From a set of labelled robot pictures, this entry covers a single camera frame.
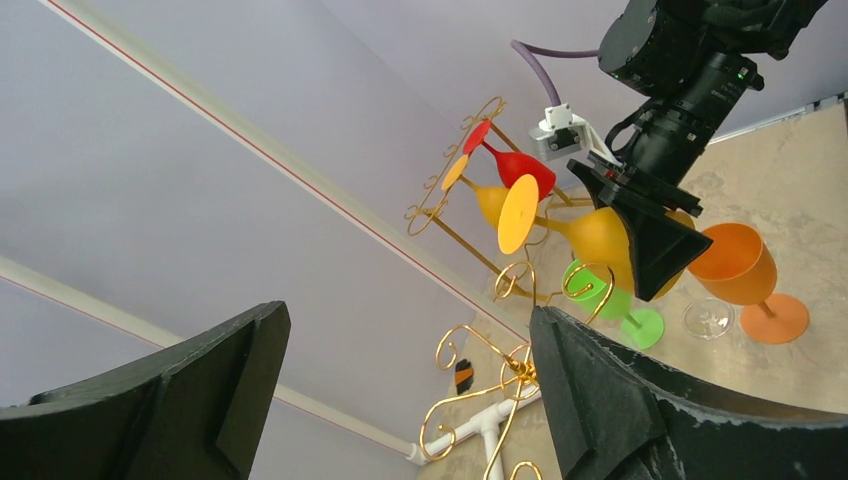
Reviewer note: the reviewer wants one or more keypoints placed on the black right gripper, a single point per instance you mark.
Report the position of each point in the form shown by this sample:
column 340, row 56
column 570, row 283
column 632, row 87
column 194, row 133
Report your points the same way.
column 660, row 240

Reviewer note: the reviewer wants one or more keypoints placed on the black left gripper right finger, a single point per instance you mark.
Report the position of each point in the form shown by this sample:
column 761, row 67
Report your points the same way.
column 615, row 413

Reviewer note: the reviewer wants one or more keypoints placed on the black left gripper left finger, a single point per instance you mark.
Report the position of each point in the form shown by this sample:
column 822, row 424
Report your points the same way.
column 195, row 410

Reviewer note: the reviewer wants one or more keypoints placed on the gold scroll glass tree stand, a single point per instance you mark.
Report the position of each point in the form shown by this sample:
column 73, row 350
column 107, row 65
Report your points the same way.
column 517, row 382

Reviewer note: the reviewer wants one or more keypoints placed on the red plastic wine glass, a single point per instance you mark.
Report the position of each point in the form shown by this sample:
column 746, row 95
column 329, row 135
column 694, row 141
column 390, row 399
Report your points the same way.
column 511, row 165

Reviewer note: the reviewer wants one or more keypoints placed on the yellow wine glass front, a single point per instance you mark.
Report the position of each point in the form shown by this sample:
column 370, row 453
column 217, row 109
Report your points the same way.
column 490, row 199

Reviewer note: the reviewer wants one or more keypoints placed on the gold wire wine glass rack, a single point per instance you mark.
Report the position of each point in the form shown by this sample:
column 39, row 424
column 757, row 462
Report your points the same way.
column 454, row 218

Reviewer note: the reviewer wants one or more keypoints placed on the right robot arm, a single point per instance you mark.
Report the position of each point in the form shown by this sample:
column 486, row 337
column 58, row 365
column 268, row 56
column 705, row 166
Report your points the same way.
column 692, row 61

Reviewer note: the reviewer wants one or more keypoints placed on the orange plastic wine glass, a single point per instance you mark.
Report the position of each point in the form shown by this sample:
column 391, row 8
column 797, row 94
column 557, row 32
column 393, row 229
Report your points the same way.
column 738, row 268

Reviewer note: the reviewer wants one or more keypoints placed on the green plastic wine glass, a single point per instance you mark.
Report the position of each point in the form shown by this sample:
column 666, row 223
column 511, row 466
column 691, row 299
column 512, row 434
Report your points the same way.
column 640, row 328

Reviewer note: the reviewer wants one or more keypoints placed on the clear wine glass right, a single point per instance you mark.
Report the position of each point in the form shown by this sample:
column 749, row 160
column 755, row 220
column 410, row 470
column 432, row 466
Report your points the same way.
column 708, row 318

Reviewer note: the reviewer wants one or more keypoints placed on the black orange small clip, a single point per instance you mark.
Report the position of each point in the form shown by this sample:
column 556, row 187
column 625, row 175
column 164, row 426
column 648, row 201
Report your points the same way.
column 463, row 376

